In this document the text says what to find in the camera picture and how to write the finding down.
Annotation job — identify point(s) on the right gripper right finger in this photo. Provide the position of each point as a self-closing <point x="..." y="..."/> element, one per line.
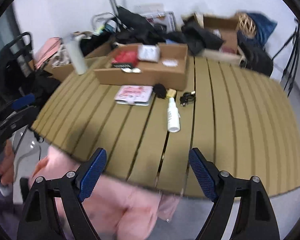
<point x="255" y="219"/>

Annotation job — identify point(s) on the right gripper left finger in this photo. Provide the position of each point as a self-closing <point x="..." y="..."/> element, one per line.
<point x="40" y="219"/>

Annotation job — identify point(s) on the white spray bottle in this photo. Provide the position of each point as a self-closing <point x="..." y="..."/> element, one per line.
<point x="173" y="118"/>

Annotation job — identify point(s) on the black hair net ball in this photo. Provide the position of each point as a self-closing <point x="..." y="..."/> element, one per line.
<point x="160" y="91"/>

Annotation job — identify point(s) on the left hand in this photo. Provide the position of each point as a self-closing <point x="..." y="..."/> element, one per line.
<point x="7" y="165"/>

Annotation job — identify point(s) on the large cardboard box with clothes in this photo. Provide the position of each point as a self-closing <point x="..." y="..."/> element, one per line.
<point x="62" y="72"/>

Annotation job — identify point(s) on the pink trousers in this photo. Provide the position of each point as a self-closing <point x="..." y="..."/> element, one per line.
<point x="114" y="207"/>

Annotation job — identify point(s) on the tall white bottle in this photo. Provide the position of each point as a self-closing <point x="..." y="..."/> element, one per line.
<point x="71" y="43"/>

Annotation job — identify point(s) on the red and black box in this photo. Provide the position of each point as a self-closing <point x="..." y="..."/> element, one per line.
<point x="125" y="59"/>

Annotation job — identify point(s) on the pink patterned pouch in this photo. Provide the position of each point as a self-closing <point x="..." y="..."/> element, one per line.
<point x="134" y="95"/>

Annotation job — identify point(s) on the black clip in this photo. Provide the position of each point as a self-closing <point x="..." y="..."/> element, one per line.
<point x="187" y="97"/>

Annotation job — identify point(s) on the small yellow block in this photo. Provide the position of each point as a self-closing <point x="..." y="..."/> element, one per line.
<point x="171" y="93"/>

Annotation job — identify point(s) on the white plastic packet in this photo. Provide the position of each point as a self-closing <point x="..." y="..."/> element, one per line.
<point x="148" y="53"/>

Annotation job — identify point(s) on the shallow cardboard tray box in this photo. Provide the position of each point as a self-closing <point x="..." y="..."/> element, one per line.
<point x="151" y="72"/>

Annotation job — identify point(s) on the pile of black clothes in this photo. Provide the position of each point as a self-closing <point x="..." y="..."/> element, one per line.
<point x="139" y="30"/>

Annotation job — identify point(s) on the blue bag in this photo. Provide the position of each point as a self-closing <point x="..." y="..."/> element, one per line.
<point x="264" y="28"/>

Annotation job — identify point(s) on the brown cardboard box right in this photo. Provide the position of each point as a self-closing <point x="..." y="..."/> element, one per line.
<point x="224" y="28"/>

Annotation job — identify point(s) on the woven rattan basket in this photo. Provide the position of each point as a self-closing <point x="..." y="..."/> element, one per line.
<point x="246" y="25"/>

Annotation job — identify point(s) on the black camera tripod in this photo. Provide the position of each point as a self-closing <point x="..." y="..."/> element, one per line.
<point x="291" y="68"/>

